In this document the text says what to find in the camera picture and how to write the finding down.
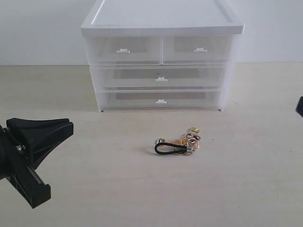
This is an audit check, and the white plastic drawer cabinet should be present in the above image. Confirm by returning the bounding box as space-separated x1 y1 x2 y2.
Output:
81 0 245 98

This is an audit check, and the gold keychain with black strap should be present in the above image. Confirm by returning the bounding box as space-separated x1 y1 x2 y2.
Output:
154 127 201 156

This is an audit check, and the clear bottom drawer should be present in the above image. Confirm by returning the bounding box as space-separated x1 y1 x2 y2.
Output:
95 87 227 111

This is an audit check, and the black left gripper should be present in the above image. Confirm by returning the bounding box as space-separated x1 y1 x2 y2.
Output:
0 118 74 209

